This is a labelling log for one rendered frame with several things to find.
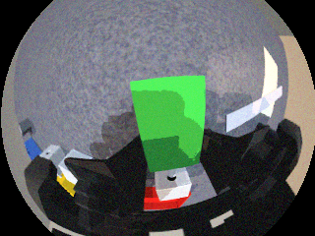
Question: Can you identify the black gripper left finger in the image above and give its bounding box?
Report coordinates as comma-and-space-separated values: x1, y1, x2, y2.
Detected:
64, 134, 147, 211

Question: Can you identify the red tray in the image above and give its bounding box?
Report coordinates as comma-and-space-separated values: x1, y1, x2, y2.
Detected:
143, 188, 192, 209

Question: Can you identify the yellow block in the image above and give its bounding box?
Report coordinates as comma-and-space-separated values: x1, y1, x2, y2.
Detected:
56, 172, 76, 196

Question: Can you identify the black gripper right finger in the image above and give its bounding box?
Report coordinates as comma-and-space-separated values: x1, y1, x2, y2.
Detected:
200, 125, 271, 196

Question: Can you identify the blue tray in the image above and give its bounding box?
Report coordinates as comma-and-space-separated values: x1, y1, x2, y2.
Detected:
24, 138, 42, 161

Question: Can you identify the white flat bar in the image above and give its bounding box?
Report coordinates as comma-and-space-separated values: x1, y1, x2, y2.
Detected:
225, 87, 283, 133

